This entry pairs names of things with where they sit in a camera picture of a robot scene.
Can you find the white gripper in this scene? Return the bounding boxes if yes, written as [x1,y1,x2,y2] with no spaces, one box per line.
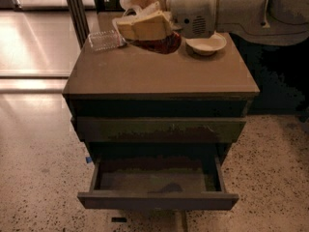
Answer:
[112,0,217,41]

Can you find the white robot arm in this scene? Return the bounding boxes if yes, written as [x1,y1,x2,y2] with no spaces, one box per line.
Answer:
[113,0,309,45]

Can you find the dark grey drawer cabinet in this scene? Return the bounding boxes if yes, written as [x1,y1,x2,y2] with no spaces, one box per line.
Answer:
[63,42,259,160]

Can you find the open grey drawer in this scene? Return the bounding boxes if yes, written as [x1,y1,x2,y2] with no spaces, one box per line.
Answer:
[77,156,239,211]

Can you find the clear plastic water bottle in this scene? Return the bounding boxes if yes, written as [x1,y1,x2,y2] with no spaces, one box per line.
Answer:
[88,30,126,51]

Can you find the white paper bowl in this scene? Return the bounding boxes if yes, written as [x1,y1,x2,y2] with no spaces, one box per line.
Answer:
[185,33,227,56]

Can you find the stainless steel refrigerator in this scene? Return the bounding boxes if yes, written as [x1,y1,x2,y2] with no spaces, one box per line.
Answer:
[0,0,99,79]

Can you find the blue tape piece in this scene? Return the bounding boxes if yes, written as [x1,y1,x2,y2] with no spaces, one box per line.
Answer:
[85,157,93,163]

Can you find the black floor marker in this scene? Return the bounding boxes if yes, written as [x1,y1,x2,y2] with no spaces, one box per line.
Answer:
[111,217,127,223]

